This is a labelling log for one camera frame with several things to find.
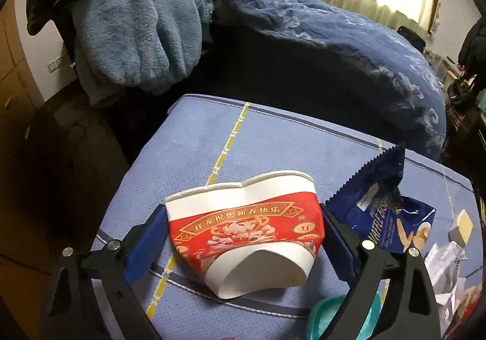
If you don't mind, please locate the silver foil pill blister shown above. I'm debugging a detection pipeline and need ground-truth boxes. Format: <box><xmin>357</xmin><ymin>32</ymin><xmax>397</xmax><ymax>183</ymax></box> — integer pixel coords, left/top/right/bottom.
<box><xmin>424</xmin><ymin>241</ymin><xmax>467</xmax><ymax>335</ymax></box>

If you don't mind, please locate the blue waffle snack wrapper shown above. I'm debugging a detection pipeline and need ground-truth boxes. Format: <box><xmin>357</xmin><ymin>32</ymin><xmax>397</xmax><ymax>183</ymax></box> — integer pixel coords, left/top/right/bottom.
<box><xmin>325</xmin><ymin>145</ymin><xmax>436</xmax><ymax>253</ymax></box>

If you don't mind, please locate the wooden wardrobe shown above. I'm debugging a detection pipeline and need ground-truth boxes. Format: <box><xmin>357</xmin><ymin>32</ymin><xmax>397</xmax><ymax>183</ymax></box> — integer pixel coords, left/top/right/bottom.
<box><xmin>0</xmin><ymin>0</ymin><xmax>44</xmax><ymax>148</ymax></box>

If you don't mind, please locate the dark blue patterned duvet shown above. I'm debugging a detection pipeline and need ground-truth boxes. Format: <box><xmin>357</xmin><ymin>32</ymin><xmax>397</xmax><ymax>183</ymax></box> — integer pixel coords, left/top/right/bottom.
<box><xmin>182</xmin><ymin>0</ymin><xmax>447</xmax><ymax>161</ymax></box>

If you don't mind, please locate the red white noodle cup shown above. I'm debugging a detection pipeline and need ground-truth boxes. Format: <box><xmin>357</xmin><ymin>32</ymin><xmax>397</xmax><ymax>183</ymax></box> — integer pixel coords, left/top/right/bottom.
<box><xmin>165</xmin><ymin>171</ymin><xmax>324</xmax><ymax>300</ymax></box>

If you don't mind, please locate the light blue fleece blanket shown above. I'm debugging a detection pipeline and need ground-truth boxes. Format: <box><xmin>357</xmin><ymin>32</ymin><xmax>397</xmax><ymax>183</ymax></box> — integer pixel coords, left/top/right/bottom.
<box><xmin>72</xmin><ymin>0</ymin><xmax>213</xmax><ymax>105</ymax></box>

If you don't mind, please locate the blue checked tablecloth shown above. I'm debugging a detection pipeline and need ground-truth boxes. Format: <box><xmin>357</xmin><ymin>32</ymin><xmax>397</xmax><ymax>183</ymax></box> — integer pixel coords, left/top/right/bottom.
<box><xmin>91</xmin><ymin>93</ymin><xmax>484</xmax><ymax>340</ymax></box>

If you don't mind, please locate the teal plastic lid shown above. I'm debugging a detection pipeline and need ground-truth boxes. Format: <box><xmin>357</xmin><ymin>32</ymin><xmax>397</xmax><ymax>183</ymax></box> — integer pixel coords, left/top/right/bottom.
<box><xmin>306</xmin><ymin>292</ymin><xmax>382</xmax><ymax>340</ymax></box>

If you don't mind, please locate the gold white small box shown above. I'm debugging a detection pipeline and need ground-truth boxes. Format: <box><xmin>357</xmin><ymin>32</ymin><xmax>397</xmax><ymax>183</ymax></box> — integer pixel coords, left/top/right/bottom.
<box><xmin>448</xmin><ymin>209</ymin><xmax>474</xmax><ymax>248</ymax></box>

